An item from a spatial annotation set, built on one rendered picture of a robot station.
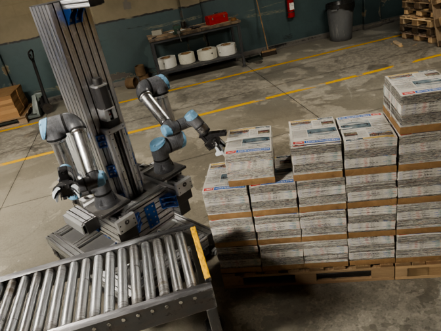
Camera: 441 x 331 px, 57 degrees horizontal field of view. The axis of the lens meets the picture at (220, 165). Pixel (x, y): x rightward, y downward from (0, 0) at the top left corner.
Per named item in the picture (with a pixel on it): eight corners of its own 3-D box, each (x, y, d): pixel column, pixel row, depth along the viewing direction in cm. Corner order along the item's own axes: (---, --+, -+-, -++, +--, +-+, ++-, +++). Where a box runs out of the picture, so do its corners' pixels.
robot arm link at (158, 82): (165, 152, 295) (141, 79, 277) (182, 144, 302) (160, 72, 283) (172, 154, 285) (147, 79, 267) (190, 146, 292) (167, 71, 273)
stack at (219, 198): (228, 253, 325) (209, 162, 287) (381, 242, 304) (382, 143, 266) (224, 289, 291) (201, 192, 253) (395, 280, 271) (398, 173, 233)
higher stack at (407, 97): (380, 243, 305) (381, 75, 245) (422, 240, 299) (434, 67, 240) (394, 280, 271) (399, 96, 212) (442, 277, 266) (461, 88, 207)
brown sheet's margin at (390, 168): (336, 148, 271) (336, 142, 269) (381, 143, 266) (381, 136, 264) (344, 176, 238) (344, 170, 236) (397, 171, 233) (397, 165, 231)
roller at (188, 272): (184, 236, 229) (182, 228, 227) (199, 293, 188) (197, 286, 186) (176, 238, 229) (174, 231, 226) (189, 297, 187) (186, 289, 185)
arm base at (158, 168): (149, 171, 293) (146, 159, 289) (165, 162, 302) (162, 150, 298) (163, 176, 283) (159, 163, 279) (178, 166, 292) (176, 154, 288)
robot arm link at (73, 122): (83, 113, 245) (107, 187, 233) (65, 118, 242) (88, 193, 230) (79, 104, 234) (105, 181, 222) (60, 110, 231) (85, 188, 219)
